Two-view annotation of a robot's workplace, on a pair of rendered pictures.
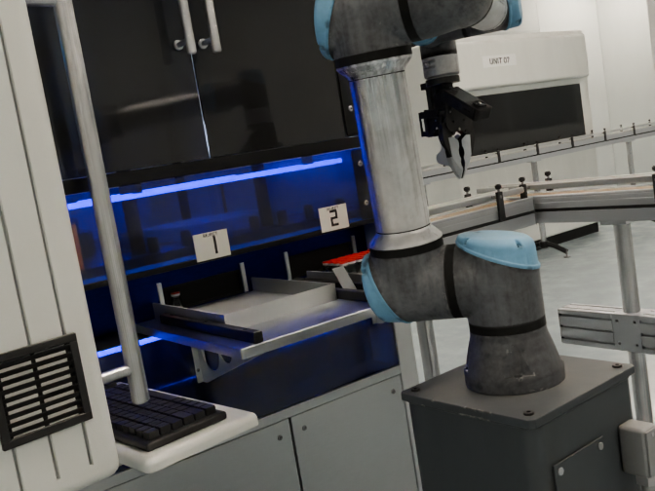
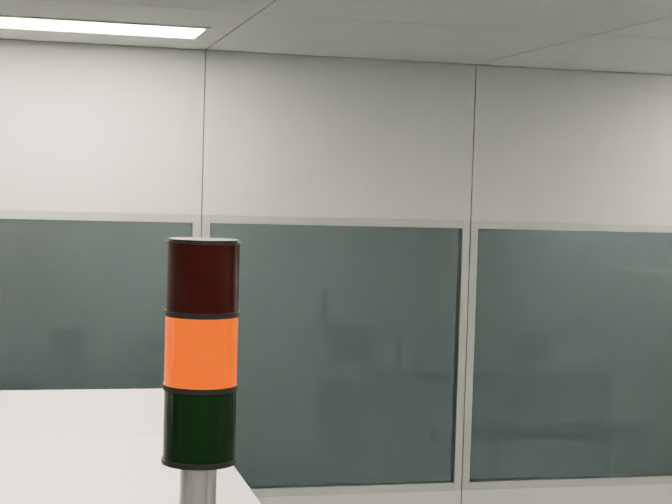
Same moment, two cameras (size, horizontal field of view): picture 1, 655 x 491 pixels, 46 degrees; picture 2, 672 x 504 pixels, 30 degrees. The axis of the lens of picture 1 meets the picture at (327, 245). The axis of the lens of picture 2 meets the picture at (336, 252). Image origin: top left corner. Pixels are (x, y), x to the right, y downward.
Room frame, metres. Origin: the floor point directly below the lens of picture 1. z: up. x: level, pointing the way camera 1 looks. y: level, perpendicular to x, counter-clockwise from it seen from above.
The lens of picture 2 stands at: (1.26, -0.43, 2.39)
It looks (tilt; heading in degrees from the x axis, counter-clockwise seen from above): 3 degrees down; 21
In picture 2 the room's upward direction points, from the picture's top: 2 degrees clockwise
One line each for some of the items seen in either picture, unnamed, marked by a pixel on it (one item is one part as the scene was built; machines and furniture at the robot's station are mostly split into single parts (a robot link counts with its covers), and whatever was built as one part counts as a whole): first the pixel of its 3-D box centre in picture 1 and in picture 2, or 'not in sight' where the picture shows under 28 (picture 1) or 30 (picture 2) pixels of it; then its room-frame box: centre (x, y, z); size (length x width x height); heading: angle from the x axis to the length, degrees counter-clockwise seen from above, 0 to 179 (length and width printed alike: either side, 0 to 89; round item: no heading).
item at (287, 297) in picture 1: (241, 301); not in sight; (1.61, 0.20, 0.90); 0.34 x 0.26 x 0.04; 35
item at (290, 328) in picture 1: (326, 296); not in sight; (1.65, 0.02, 0.87); 0.70 x 0.48 x 0.02; 125
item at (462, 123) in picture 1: (443, 107); not in sight; (1.62, -0.29, 1.23); 0.09 x 0.08 x 0.12; 33
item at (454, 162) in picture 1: (446, 158); not in sight; (1.61, -0.28, 1.13); 0.06 x 0.03 x 0.09; 33
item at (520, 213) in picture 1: (445, 219); not in sight; (2.32, -0.37, 0.92); 0.69 x 0.16 x 0.16; 125
